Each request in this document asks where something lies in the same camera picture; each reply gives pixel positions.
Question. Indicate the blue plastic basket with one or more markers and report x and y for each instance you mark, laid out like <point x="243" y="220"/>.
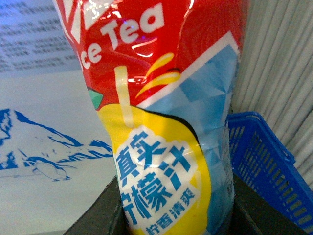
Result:
<point x="264" y="164"/>

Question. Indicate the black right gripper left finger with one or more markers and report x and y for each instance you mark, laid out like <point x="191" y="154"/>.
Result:
<point x="104" y="217"/>

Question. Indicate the ice tea drink bottle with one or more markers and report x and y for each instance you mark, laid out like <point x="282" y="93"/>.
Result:
<point x="160" y="74"/>

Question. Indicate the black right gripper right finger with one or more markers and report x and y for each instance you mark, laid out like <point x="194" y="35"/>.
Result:
<point x="252" y="215"/>

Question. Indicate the white blue chest freezer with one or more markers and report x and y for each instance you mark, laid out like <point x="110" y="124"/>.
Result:
<point x="55" y="157"/>

